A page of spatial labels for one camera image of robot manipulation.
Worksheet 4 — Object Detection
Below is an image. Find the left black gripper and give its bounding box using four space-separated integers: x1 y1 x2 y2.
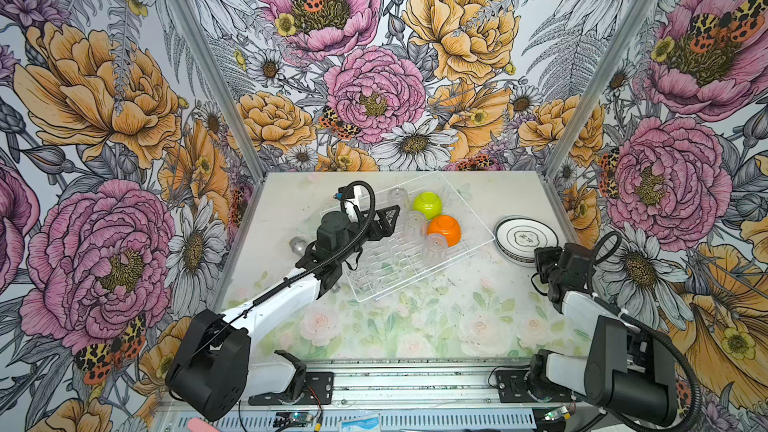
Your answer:
338 205 401 261

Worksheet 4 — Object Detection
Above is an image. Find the clear glass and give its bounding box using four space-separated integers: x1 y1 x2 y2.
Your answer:
402 210 427 242
421 233 448 267
387 187 411 213

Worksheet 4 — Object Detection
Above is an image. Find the white plate with emblem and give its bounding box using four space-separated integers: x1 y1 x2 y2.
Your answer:
493 216 560 268

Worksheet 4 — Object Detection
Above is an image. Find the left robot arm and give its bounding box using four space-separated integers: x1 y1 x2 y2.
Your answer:
165 205 401 421

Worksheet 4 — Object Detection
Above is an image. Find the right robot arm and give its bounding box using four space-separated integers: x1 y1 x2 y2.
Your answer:
525 243 686 427

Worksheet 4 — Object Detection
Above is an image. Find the lime green bowl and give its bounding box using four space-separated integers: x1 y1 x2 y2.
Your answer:
412 191 443 221

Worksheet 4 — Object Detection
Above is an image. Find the orange bowl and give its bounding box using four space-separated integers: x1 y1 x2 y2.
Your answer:
427 215 462 247

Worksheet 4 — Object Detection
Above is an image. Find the grey metal cylinder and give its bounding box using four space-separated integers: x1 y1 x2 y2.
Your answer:
289 237 308 257

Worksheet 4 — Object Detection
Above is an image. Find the small circuit board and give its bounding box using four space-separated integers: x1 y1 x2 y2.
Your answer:
272 411 316 429

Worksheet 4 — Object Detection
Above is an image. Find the pink object front edge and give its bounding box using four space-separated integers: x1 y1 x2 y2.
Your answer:
186 417 220 432

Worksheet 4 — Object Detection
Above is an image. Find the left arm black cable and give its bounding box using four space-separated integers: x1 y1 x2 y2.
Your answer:
167 179 377 385

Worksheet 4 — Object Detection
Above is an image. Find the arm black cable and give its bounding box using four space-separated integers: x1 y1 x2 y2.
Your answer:
167 179 377 385
586 230 703 432

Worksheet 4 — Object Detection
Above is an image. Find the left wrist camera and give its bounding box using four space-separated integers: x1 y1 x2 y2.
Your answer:
334 185 364 221

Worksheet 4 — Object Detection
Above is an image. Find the white wire dish rack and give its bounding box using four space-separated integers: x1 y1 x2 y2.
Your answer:
344 172 493 302

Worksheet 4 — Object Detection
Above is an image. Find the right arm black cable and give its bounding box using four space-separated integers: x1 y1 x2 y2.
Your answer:
586 230 703 432

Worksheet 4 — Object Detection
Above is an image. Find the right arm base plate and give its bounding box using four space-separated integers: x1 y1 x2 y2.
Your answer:
489 368 577 404

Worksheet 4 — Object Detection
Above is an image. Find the aluminium frame rail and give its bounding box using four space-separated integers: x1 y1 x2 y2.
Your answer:
155 360 617 431

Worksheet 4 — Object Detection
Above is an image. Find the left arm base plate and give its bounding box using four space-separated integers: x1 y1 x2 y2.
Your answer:
247 371 335 406

